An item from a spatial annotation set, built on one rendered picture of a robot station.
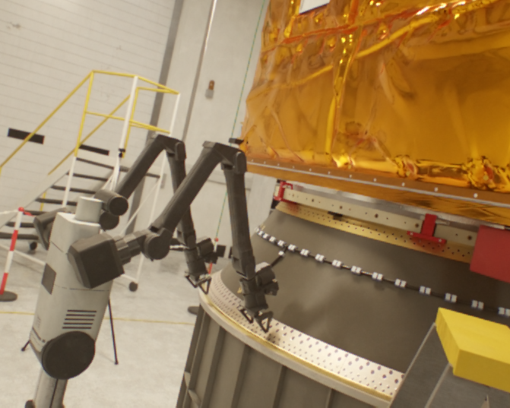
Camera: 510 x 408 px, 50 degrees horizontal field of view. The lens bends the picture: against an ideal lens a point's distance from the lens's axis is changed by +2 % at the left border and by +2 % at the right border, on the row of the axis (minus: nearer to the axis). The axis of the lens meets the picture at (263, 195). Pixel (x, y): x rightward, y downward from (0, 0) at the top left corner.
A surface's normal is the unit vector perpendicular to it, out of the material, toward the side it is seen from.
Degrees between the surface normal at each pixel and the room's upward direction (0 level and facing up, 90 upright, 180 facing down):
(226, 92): 90
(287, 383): 90
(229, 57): 90
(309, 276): 62
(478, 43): 93
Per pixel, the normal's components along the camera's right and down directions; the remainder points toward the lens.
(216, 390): -0.85, -0.18
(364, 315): -0.33, -0.54
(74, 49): 0.46, 0.13
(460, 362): -0.23, -0.03
